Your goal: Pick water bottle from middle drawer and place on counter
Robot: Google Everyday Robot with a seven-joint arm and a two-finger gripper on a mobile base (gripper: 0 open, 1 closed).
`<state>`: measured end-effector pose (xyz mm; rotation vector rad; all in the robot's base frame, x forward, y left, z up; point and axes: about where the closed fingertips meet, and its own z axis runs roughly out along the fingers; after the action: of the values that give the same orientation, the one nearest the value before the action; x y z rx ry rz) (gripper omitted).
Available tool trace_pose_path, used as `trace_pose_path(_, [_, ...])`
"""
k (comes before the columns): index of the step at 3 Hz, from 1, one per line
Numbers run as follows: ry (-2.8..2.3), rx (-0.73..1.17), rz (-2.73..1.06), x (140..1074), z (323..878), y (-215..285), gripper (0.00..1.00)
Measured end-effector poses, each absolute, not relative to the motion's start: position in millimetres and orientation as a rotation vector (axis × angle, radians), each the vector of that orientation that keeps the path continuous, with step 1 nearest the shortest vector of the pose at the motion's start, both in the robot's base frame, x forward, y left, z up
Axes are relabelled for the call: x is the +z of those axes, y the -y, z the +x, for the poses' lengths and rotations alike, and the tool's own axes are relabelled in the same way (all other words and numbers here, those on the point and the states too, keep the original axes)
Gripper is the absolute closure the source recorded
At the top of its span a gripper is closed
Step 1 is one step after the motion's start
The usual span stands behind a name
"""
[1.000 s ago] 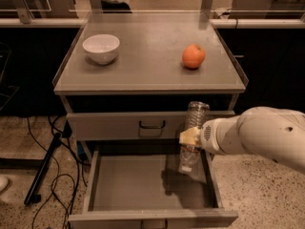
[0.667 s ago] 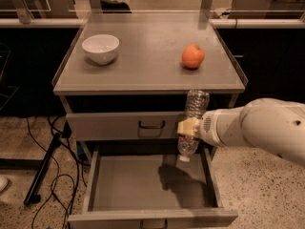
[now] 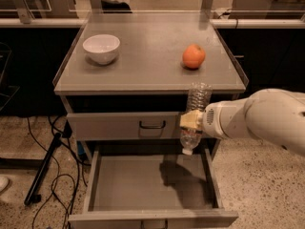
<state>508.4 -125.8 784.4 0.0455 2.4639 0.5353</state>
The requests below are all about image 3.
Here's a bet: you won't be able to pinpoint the black floor cables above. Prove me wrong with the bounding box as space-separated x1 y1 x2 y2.
26 114 92 229

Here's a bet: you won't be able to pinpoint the white ceramic bowl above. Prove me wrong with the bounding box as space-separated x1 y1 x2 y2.
83 34 120 65

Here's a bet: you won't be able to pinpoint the closed top drawer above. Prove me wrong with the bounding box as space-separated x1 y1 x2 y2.
67 112 181 141

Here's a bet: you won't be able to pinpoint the orange fruit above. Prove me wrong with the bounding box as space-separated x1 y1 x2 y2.
182 44 206 70

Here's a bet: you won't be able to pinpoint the black floor stand bar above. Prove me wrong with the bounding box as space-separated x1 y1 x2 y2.
24 133 61 206

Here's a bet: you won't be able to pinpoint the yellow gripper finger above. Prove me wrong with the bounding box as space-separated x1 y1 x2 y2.
180 110 203 130

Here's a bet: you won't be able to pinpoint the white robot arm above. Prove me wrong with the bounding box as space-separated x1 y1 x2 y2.
180 89 305 156

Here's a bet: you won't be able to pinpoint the open middle drawer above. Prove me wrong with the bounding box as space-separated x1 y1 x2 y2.
69 151 238 229

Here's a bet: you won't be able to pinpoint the grey drawer cabinet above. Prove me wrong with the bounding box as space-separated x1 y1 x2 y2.
52 10 250 229

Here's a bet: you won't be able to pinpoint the grey metal post left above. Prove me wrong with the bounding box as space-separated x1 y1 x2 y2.
12 0 32 24

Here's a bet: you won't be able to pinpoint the clear plastic water bottle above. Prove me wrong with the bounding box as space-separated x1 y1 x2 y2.
179 83 213 156

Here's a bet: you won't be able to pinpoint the white rail counter edge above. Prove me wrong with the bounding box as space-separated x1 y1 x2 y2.
0 18 305 29

